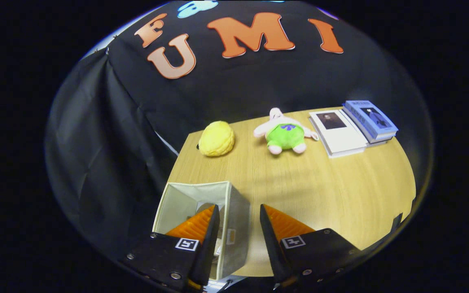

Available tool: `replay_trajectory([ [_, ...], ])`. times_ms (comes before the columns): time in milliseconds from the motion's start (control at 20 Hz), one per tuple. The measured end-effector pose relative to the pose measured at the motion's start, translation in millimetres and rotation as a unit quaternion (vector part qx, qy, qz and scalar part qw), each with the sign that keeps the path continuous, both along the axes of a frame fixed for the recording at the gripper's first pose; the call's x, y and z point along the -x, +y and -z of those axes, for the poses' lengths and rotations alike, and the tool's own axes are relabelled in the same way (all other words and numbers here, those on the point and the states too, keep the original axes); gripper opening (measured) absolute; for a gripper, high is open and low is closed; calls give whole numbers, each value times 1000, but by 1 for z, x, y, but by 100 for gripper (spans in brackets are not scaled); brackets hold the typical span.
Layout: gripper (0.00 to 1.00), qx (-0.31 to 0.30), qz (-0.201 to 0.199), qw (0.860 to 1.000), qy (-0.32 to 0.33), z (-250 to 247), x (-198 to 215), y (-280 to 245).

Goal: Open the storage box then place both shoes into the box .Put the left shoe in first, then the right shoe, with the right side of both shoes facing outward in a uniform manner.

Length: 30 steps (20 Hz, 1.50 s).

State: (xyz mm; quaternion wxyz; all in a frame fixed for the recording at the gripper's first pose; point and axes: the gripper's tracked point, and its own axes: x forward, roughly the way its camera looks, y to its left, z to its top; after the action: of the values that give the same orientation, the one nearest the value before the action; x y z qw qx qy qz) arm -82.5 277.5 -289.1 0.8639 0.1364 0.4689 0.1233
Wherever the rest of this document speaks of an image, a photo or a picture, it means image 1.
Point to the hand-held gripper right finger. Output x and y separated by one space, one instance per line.
273 248

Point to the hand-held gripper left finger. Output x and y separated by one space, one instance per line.
208 248

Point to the grey fabric storage box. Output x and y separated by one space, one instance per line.
238 215

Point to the yellow plush ball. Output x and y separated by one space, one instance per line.
216 139

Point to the pink and green plush toy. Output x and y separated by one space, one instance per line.
285 136

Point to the white book with portrait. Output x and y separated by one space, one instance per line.
340 138

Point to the pale grey book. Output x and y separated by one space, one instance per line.
381 143

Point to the blue book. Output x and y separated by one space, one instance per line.
371 120

